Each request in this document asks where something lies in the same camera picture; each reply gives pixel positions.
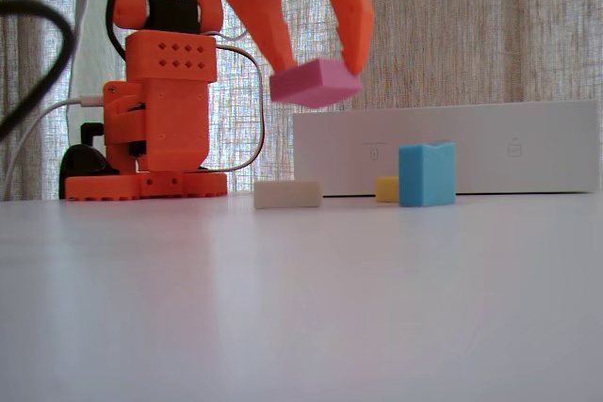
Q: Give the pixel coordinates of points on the pink foam cuboid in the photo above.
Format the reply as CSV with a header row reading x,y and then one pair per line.
x,y
315,86

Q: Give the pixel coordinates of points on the cream white foam cuboid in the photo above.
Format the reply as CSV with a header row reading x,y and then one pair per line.
x,y
287,195

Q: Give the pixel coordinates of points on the yellow foam cuboid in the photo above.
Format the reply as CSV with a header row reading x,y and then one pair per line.
x,y
386,189

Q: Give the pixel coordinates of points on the blue foam cuboid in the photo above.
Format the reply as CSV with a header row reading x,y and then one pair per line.
x,y
417,176

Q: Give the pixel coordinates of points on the white cardboard bin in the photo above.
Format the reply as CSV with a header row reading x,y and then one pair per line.
x,y
518,148

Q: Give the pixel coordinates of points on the white fabric panel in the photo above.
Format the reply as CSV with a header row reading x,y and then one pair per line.
x,y
87,72

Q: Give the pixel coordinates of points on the black table clamp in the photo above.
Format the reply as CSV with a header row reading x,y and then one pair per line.
x,y
82,164

